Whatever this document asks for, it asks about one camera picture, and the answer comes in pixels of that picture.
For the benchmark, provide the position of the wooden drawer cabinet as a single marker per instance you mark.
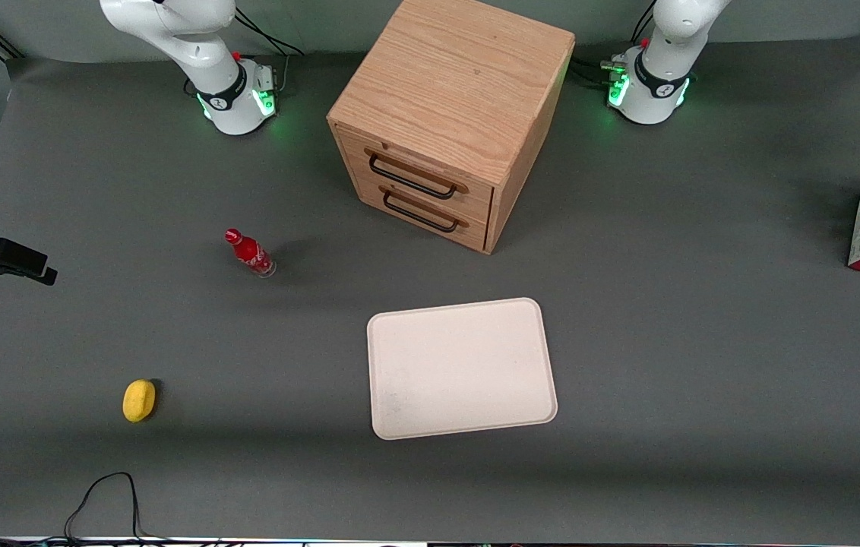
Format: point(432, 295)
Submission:
point(453, 83)

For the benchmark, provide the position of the red cola bottle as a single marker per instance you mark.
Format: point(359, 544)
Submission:
point(250, 253)

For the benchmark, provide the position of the wooden drawer front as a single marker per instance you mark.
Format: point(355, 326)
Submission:
point(479, 197)
point(478, 234)

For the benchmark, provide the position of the yellow lemon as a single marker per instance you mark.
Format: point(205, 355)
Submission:
point(139, 400)

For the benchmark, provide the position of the white rectangular tray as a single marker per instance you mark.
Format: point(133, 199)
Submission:
point(460, 368)

